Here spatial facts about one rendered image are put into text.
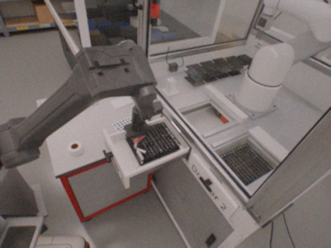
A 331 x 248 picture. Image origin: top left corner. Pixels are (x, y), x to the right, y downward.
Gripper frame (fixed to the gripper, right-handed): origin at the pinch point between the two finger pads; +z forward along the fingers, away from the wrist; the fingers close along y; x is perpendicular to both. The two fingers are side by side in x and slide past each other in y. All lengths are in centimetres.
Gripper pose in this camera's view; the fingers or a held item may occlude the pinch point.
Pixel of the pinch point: (135, 141)
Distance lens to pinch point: 96.0
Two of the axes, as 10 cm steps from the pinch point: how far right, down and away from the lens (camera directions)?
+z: -1.7, 7.1, 6.8
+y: -8.5, 2.5, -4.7
